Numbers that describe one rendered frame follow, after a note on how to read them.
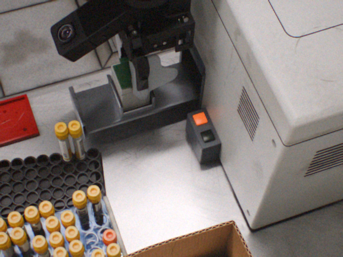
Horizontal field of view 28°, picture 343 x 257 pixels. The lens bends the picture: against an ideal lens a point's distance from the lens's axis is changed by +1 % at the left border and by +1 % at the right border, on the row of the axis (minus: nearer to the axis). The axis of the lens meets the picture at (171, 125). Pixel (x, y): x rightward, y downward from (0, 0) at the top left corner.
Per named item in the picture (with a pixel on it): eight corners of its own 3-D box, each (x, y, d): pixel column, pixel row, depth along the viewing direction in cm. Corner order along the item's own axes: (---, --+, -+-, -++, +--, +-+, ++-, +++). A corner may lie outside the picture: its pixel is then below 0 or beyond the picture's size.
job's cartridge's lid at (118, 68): (138, 54, 91) (138, 52, 91) (150, 82, 89) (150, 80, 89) (111, 62, 90) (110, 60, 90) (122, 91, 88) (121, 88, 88)
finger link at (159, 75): (182, 103, 90) (180, 53, 83) (140, 116, 89) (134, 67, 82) (174, 87, 92) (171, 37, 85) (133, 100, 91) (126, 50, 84)
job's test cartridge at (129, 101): (139, 78, 97) (138, 54, 91) (150, 105, 95) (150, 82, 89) (112, 86, 96) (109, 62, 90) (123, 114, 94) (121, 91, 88)
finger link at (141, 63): (152, 96, 85) (147, 44, 78) (141, 99, 85) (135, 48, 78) (140, 71, 88) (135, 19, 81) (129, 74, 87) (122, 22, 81)
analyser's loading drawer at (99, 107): (203, 62, 101) (206, 42, 96) (220, 98, 98) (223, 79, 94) (71, 101, 97) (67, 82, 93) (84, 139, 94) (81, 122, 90)
